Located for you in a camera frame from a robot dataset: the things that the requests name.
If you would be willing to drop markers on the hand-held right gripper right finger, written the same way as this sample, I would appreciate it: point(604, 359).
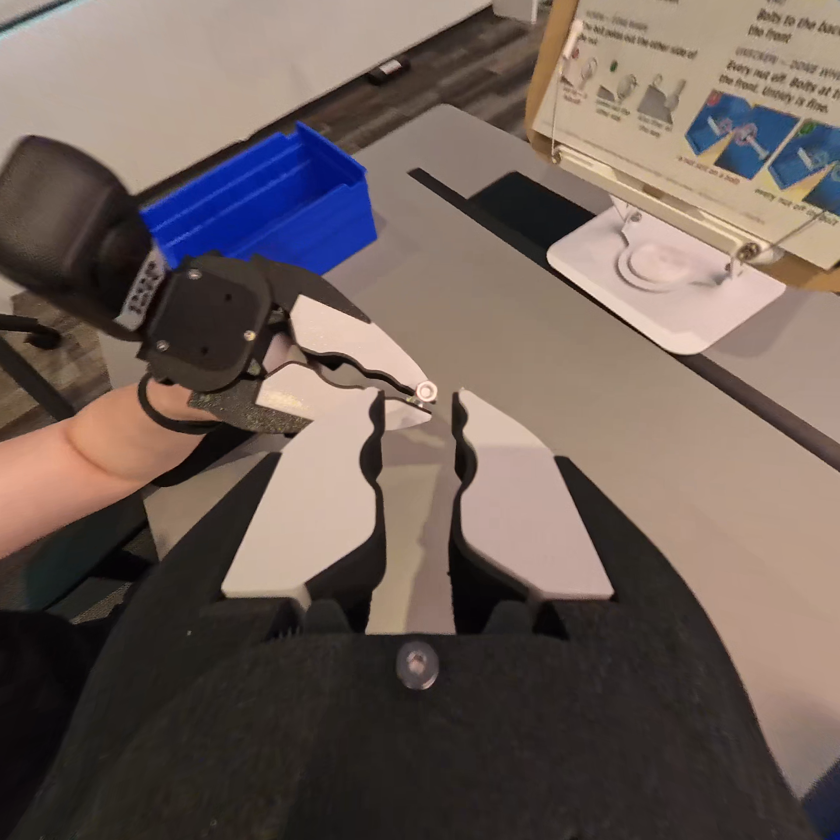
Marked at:
point(518, 518)

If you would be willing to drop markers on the black office chair base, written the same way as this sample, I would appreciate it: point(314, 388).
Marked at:
point(33, 325)

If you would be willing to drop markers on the small black device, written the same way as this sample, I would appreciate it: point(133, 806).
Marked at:
point(388, 70)

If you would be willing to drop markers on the grey desk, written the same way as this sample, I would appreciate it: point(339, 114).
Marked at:
point(525, 341)

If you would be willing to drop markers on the instruction sheet on clipboard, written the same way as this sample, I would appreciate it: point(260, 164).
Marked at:
point(543, 98)

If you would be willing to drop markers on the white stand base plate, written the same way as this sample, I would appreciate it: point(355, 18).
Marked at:
point(590, 262)

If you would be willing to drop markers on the blue plastic bin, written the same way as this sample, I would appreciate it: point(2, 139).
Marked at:
point(827, 814)
point(275, 197)

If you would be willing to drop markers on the person's left hand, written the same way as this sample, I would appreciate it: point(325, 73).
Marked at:
point(131, 439)

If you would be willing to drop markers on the printed instruction sheet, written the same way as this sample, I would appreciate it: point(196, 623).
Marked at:
point(656, 85)

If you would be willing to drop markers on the metal bolt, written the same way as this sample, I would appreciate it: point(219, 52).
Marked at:
point(426, 392)

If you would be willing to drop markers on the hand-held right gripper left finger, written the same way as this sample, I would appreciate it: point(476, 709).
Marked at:
point(302, 518)

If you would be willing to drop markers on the person's black clothing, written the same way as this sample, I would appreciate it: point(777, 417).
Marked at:
point(33, 722)

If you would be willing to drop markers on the person's left forearm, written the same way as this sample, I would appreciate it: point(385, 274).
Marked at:
point(39, 492)

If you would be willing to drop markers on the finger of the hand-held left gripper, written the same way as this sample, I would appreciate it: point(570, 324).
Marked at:
point(354, 341)
point(295, 397)

